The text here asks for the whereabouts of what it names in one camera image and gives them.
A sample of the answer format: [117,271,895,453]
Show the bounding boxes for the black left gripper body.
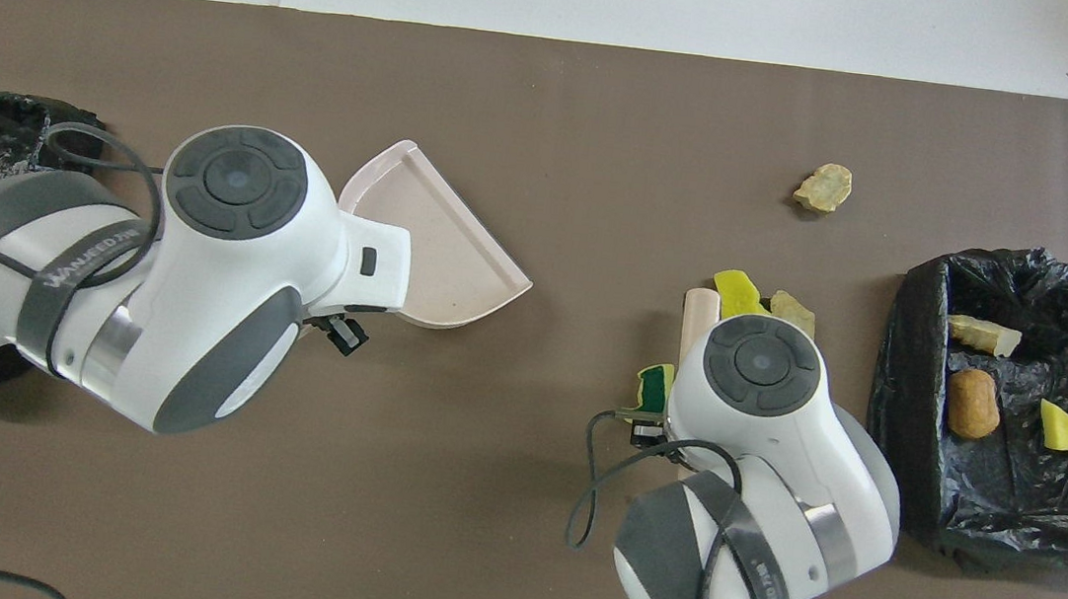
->
[302,310,344,341]

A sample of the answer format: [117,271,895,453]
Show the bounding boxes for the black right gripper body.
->
[628,414,671,450]

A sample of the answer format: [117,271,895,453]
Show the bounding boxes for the yellow sponge with green back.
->
[633,360,677,419]

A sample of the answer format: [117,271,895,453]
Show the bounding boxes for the beige plastic dustpan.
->
[326,133,547,339]

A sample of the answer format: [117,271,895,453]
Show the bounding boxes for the beige hand brush black bristles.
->
[665,287,726,483]

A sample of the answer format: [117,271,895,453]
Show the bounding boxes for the yellow sponge piece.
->
[710,268,776,324]

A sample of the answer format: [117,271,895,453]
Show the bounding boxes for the beige foam chunk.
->
[767,290,820,339]

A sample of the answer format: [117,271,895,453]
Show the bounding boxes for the tan croissant piece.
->
[792,160,855,217]

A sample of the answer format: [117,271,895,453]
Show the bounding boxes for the brown bread roll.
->
[943,366,1007,442]

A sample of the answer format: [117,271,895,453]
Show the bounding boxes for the pale flaky pastry piece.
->
[946,314,1025,360]

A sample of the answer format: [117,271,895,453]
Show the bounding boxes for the bin lined with black bag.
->
[852,233,1068,585]

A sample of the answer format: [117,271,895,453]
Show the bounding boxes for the brown table mat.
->
[0,0,1068,599]

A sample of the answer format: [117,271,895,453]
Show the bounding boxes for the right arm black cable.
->
[559,406,752,599]

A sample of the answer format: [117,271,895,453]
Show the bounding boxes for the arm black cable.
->
[559,406,752,599]
[0,114,172,599]

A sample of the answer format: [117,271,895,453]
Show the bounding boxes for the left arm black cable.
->
[0,114,172,599]

